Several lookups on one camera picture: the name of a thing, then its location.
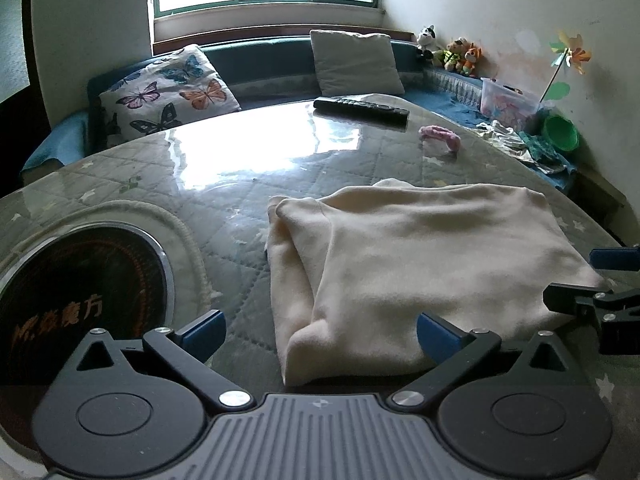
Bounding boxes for cream knit garment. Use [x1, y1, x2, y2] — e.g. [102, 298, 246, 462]
[267, 179, 603, 387]

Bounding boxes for round black cooktop inset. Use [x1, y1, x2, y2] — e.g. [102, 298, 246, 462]
[1, 221, 175, 448]

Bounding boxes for dark green cloth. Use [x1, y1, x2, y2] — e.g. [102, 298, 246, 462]
[518, 131, 576, 194]

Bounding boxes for green plastic bowl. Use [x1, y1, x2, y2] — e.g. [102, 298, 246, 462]
[541, 115, 580, 153]

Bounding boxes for crumpled light cloth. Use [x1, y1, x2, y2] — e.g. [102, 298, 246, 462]
[472, 120, 534, 164]

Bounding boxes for clear plastic storage box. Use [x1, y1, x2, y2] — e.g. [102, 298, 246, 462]
[480, 77, 539, 131]

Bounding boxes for pink plastic toy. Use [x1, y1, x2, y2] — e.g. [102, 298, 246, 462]
[419, 125, 461, 154]

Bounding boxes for colourful paper pinwheel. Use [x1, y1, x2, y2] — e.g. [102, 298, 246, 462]
[539, 30, 592, 103]

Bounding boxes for black remote control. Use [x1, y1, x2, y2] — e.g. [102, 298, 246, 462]
[314, 98, 410, 127]

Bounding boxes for orange plush toy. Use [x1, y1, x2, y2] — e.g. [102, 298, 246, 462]
[461, 44, 483, 77]

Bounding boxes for butterfly print pillow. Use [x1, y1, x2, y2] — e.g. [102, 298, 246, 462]
[100, 44, 241, 148]

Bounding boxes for green yellow plush toy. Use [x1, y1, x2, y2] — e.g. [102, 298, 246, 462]
[444, 37, 471, 73]

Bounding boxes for dark door with glass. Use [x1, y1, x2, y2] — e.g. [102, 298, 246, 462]
[1, 0, 50, 194]

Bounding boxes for teal corner sofa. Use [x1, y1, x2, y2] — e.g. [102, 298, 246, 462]
[22, 34, 582, 191]

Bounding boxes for black white plush toy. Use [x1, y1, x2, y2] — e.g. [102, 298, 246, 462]
[416, 25, 442, 67]

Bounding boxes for plain grey pillow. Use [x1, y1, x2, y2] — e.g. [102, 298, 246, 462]
[309, 29, 405, 96]

